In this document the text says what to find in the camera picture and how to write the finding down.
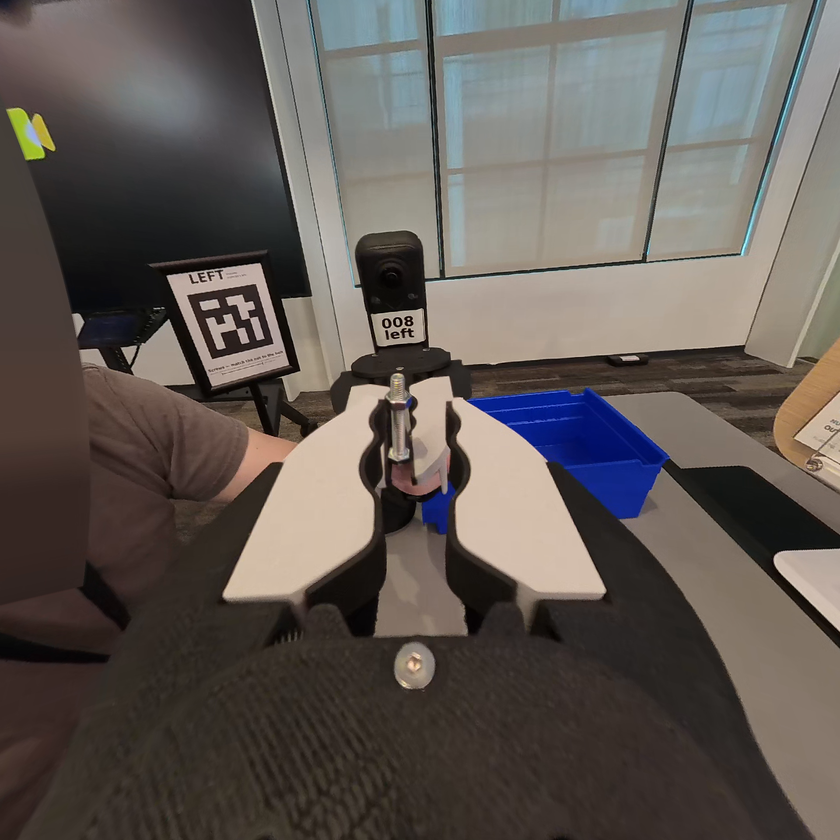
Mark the white paper sign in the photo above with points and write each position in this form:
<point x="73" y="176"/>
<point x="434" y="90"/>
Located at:
<point x="823" y="433"/>

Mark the person's left forearm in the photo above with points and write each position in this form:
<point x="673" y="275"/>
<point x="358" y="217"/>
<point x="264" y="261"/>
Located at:
<point x="262" y="453"/>

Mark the silver hex nut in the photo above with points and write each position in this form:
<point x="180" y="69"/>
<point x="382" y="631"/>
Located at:
<point x="399" y="396"/>

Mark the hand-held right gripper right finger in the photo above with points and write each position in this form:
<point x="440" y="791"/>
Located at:
<point x="525" y="518"/>

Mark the silver hex bolt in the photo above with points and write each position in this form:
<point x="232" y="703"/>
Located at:
<point x="398" y="430"/>

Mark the round wooden table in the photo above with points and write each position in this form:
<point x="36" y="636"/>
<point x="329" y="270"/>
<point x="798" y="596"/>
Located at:
<point x="787" y="420"/>

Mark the framed marker tag sign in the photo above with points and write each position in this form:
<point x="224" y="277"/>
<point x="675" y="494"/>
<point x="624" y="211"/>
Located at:
<point x="223" y="321"/>

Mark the blue plastic storage bin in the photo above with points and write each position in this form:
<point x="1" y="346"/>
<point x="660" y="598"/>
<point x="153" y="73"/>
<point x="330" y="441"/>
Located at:
<point x="577" y="446"/>

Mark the large window with blind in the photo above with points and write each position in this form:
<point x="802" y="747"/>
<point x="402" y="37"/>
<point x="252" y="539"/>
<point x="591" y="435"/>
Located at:
<point x="590" y="131"/>

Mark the person in brown shirt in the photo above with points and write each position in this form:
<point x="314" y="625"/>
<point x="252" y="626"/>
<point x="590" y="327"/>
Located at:
<point x="151" y="446"/>

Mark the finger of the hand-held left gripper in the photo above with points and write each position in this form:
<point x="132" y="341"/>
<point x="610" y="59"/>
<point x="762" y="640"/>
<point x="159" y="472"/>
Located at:
<point x="433" y="426"/>
<point x="367" y="390"/>

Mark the black easel stand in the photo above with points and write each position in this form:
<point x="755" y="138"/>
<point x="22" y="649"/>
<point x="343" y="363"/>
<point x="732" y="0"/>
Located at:
<point x="266" y="410"/>

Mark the small black floor device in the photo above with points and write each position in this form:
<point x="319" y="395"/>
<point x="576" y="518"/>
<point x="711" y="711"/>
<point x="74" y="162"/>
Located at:
<point x="628" y="359"/>

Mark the white board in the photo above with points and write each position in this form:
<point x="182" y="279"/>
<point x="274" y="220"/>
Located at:
<point x="814" y="584"/>

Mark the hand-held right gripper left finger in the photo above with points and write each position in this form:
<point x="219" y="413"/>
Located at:
<point x="308" y="518"/>

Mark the person's left hand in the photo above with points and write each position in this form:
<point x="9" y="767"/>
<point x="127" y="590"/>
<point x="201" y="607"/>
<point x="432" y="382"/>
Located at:
<point x="430" y="486"/>

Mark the large black wall screen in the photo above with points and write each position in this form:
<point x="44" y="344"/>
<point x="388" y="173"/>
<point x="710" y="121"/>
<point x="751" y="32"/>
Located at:
<point x="197" y="164"/>

